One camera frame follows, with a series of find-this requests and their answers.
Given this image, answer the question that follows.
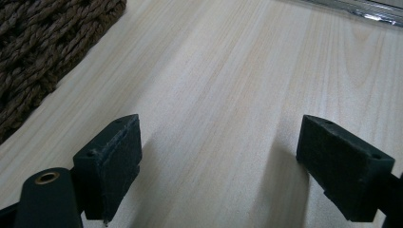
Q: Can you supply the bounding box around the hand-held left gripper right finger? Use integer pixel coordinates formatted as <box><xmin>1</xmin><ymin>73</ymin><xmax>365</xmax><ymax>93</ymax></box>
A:
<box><xmin>296</xmin><ymin>114</ymin><xmax>396</xmax><ymax>223</ymax></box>

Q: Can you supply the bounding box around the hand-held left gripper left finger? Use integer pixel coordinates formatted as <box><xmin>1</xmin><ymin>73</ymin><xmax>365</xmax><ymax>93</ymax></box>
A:
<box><xmin>72</xmin><ymin>113</ymin><xmax>144</xmax><ymax>228</ymax></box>

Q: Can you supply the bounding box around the brown wicker basket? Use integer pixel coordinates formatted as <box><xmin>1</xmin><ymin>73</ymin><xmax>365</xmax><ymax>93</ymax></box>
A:
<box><xmin>0</xmin><ymin>0</ymin><xmax>128</xmax><ymax>145</ymax></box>

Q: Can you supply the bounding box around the clear plastic lid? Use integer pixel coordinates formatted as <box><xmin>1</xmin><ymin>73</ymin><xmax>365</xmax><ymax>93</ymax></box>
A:
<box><xmin>293</xmin><ymin>0</ymin><xmax>403</xmax><ymax>29</ymax></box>

